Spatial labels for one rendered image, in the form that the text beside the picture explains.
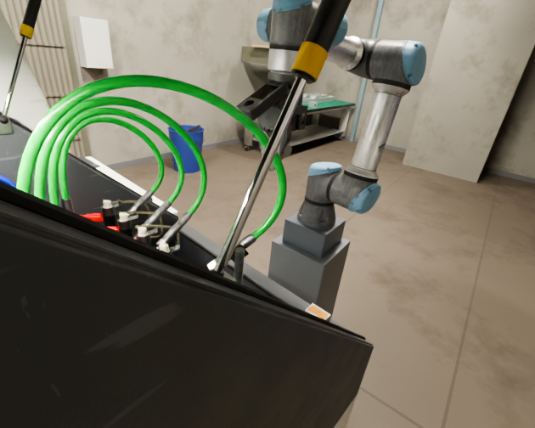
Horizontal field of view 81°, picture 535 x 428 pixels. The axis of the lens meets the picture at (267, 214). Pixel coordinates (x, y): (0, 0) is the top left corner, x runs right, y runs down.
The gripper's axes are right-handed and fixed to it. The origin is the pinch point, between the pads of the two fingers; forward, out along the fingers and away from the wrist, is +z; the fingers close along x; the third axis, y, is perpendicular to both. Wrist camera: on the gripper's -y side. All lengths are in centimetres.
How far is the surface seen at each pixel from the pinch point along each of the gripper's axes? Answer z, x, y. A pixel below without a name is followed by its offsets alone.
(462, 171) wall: 111, 33, 503
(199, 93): -17.8, -10.2, -27.4
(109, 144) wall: 91, 342, 101
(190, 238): 28.4, 22.9, -6.4
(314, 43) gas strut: -24, -32, -35
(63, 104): -16.1, -3.9, -41.5
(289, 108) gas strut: -20, -32, -36
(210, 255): 29.8, 13.7, -6.3
